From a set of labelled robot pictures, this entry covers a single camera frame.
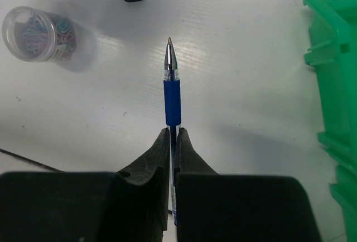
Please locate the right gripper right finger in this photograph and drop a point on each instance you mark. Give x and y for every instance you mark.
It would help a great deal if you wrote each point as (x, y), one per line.
(214, 207)

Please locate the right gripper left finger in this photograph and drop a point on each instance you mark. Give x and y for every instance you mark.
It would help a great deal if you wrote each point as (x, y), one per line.
(53, 205)

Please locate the blue ballpoint pen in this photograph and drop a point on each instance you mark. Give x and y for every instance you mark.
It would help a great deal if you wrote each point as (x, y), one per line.
(172, 100)

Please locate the clear jar of paper clips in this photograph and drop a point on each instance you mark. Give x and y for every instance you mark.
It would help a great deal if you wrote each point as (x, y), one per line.
(33, 35)

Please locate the green plastic organizer tray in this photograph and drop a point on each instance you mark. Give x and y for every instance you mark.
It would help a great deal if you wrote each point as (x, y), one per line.
(333, 56)

